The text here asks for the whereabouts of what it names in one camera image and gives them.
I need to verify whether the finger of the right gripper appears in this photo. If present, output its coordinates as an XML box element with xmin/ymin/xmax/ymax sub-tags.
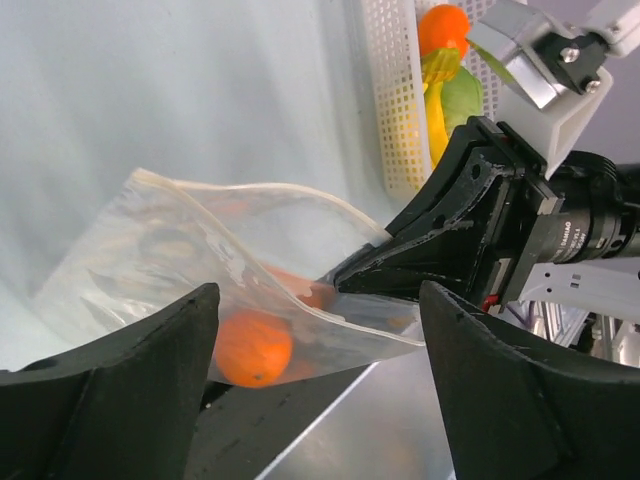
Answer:
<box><xmin>386</xmin><ymin>117</ymin><xmax>513</xmax><ymax>242</ymax></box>
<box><xmin>332</xmin><ymin>188</ymin><xmax>498</xmax><ymax>305</ymax></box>

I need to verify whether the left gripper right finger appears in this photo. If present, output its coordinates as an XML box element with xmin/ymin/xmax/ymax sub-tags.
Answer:
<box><xmin>419</xmin><ymin>282</ymin><xmax>639</xmax><ymax>479</ymax></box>

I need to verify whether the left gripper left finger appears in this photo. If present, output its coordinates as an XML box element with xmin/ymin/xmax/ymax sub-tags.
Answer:
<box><xmin>1</xmin><ymin>283</ymin><xmax>220</xmax><ymax>479</ymax></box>

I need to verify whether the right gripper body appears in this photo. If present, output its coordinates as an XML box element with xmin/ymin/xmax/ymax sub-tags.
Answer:
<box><xmin>474</xmin><ymin>121</ymin><xmax>563</xmax><ymax>313</ymax></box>

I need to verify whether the green fake cabbage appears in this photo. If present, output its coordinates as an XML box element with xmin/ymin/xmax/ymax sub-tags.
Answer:
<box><xmin>441</xmin><ymin>67</ymin><xmax>484</xmax><ymax>136</ymax></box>

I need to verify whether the orange fake fruit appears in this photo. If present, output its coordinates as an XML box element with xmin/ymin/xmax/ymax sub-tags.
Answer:
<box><xmin>418</xmin><ymin>4</ymin><xmax>471</xmax><ymax>58</ymax></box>
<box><xmin>213</xmin><ymin>309</ymin><xmax>294</xmax><ymax>388</ymax></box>

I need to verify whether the clear zip top bag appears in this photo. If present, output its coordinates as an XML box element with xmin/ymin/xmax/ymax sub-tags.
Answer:
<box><xmin>34</xmin><ymin>169</ymin><xmax>425</xmax><ymax>386</ymax></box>

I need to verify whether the yellow fake banana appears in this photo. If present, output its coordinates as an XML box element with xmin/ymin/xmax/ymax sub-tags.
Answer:
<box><xmin>423</xmin><ymin>82</ymin><xmax>449</xmax><ymax>170</ymax></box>

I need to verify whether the yellow fake bell pepper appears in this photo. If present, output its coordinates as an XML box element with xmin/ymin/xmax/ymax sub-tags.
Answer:
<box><xmin>420</xmin><ymin>47</ymin><xmax>461</xmax><ymax>84</ymax></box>

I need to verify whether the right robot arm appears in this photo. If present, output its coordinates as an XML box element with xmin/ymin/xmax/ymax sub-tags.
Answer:
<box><xmin>330</xmin><ymin>116</ymin><xmax>639</xmax><ymax>309</ymax></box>

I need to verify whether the white perforated plastic basket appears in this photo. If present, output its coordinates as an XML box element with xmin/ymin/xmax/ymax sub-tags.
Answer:
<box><xmin>344</xmin><ymin>0</ymin><xmax>521</xmax><ymax>201</ymax></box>

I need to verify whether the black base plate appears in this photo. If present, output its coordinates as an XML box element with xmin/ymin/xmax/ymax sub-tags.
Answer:
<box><xmin>183</xmin><ymin>367</ymin><xmax>368</xmax><ymax>479</ymax></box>

